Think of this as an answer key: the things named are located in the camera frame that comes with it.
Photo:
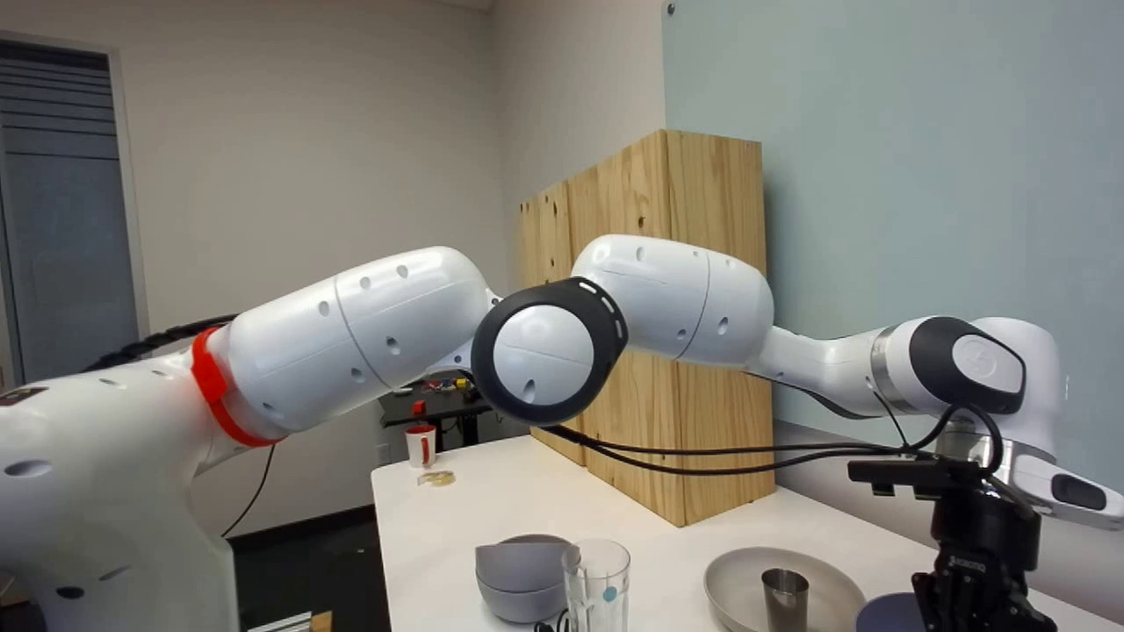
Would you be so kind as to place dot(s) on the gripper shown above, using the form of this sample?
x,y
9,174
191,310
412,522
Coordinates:
x,y
983,531

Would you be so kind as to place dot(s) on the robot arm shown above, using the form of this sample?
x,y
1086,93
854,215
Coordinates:
x,y
351,329

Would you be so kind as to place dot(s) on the dark blue bowl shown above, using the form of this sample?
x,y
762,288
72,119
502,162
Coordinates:
x,y
887,614

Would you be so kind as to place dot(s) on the metal cup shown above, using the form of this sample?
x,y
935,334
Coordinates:
x,y
784,601

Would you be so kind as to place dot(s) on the grey plate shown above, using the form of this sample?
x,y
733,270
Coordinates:
x,y
738,588

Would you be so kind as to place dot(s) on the clear drinking glass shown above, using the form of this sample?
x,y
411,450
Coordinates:
x,y
601,588

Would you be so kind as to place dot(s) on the grey bowl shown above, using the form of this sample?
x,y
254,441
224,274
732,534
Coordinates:
x,y
522,562
518,606

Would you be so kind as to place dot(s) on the glass whiteboard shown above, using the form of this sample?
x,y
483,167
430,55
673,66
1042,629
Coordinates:
x,y
922,132

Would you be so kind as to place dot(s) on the wooden cabinet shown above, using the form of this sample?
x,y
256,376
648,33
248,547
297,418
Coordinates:
x,y
667,202

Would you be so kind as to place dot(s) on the clear tape roll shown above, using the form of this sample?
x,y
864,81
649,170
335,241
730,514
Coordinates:
x,y
436,478

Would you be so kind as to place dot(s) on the black table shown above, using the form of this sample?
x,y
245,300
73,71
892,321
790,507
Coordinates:
x,y
439,411

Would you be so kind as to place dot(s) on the window with blinds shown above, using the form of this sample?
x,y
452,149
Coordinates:
x,y
61,219

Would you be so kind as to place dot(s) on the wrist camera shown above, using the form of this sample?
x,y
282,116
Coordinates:
x,y
913,474

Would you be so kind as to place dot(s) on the wall socket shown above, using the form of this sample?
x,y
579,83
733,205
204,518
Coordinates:
x,y
384,454

